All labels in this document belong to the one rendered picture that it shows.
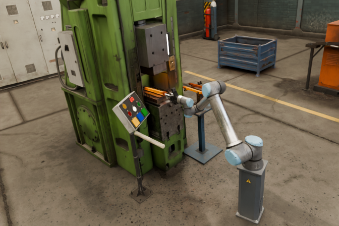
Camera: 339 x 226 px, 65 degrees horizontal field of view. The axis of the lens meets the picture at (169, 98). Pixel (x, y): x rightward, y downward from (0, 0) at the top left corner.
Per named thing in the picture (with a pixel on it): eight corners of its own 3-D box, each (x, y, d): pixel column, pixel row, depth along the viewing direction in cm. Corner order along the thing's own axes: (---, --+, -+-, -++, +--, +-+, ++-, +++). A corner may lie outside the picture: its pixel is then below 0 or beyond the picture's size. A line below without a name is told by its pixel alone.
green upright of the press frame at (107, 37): (153, 168, 340) (126, -31, 246) (138, 178, 323) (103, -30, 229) (132, 155, 369) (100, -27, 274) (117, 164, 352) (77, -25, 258)
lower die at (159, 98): (169, 98, 310) (168, 92, 306) (157, 105, 297) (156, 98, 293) (146, 91, 337) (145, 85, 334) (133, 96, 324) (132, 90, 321)
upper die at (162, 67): (166, 69, 295) (166, 61, 291) (153, 75, 282) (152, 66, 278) (142, 64, 323) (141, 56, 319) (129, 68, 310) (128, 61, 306)
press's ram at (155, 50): (174, 58, 300) (171, 22, 283) (149, 67, 275) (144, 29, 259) (149, 54, 327) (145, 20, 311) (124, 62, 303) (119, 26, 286)
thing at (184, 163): (199, 162, 343) (199, 161, 342) (168, 187, 306) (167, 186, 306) (176, 151, 369) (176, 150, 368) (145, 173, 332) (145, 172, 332)
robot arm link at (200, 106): (227, 74, 239) (198, 103, 298) (216, 78, 234) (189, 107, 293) (233, 86, 236) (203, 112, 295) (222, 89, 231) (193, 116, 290)
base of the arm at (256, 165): (266, 161, 242) (267, 152, 238) (260, 173, 228) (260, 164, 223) (245, 155, 252) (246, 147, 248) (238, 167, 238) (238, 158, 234)
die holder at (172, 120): (183, 127, 333) (181, 95, 315) (162, 142, 309) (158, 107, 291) (153, 115, 370) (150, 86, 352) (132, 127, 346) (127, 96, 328)
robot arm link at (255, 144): (266, 156, 233) (267, 139, 225) (251, 163, 225) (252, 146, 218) (252, 148, 245) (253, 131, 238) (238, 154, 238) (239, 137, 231)
